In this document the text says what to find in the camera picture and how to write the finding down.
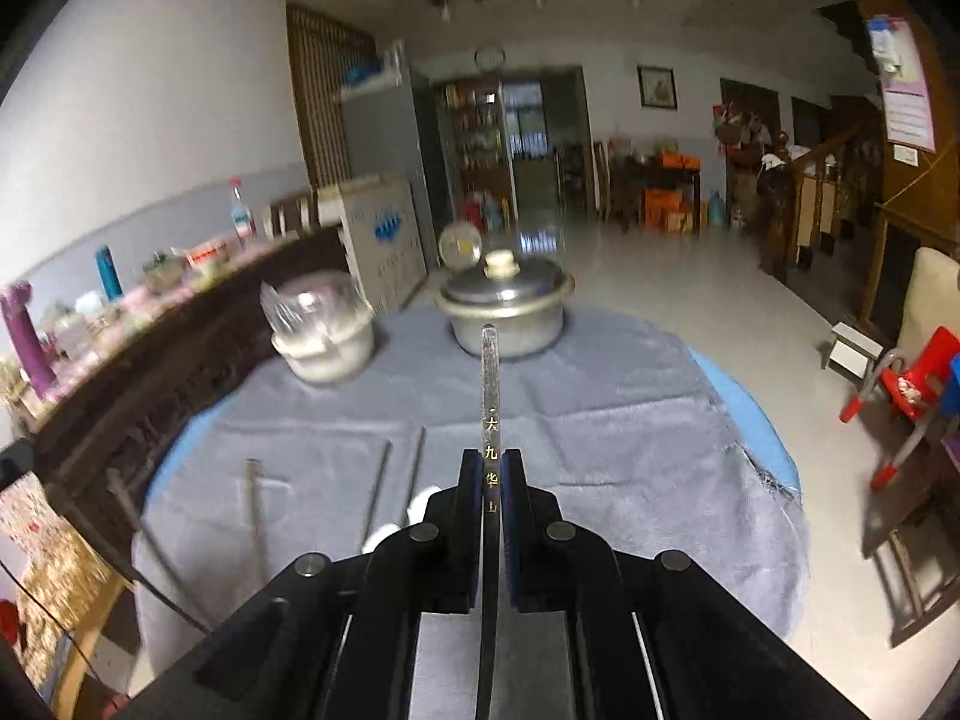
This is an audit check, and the white step stool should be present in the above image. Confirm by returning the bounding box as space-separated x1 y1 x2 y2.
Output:
822 322 884 383

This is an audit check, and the wall calendar poster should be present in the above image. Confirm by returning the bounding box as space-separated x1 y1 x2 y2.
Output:
867 15 935 151

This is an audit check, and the round wall clock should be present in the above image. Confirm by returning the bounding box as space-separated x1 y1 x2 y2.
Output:
473 44 506 73

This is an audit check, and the purple thermos bottle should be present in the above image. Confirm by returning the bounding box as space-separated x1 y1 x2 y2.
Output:
2 281 57 398

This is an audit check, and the white chest freezer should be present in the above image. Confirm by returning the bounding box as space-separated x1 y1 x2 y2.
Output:
316 174 428 314

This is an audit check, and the white ceramic spoon right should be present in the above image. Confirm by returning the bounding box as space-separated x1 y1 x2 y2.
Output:
407 486 439 525

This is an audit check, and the dark chopstick pair right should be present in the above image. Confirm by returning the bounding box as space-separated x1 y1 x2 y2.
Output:
404 426 427 525

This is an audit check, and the white ceramic spoon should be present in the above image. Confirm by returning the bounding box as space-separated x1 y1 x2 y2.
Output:
407 486 439 525
361 523 400 554

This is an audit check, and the aluminium pot with lid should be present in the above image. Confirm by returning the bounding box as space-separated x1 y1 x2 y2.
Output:
436 249 574 359

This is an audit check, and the red plastic chair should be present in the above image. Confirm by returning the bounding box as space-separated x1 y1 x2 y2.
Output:
839 325 958 493

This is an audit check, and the grey table cloth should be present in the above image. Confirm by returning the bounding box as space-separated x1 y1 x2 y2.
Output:
132 307 809 670

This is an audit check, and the white ceramic spoon left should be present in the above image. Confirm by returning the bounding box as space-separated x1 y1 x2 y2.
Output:
361 523 400 554

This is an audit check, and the dark carved wooden sideboard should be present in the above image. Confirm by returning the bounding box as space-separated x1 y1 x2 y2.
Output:
29 229 347 578

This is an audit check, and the teal thermos bottle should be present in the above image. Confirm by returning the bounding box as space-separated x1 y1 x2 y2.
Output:
94 245 124 301

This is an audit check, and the grey refrigerator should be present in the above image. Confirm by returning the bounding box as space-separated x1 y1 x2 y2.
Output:
334 62 451 270

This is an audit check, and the framed wall picture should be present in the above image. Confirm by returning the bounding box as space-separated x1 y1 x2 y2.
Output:
638 65 677 110

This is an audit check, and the white pot with plastic bag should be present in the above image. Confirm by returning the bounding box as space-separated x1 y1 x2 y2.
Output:
260 270 374 385

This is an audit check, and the clear plastic bottle red cap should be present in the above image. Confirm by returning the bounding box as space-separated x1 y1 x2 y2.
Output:
229 177 257 245

